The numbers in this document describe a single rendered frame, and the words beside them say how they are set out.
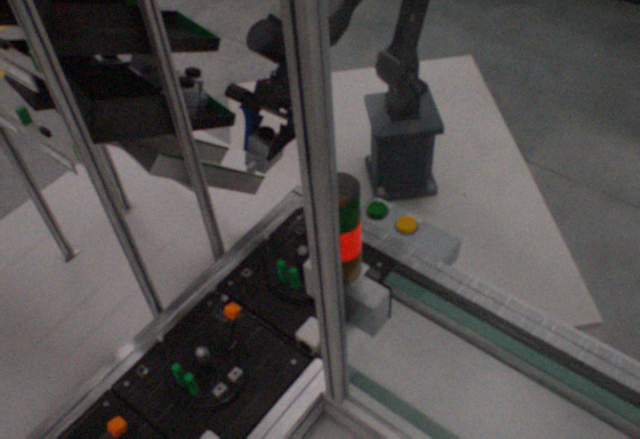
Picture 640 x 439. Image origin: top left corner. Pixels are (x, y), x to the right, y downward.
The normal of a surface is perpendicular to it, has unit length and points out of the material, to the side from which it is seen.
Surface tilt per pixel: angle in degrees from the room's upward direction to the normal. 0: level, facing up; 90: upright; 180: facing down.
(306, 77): 90
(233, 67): 0
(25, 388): 0
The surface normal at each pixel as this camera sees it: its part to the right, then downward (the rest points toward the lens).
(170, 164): 0.66, 0.52
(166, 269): -0.07, -0.68
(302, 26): -0.62, 0.61
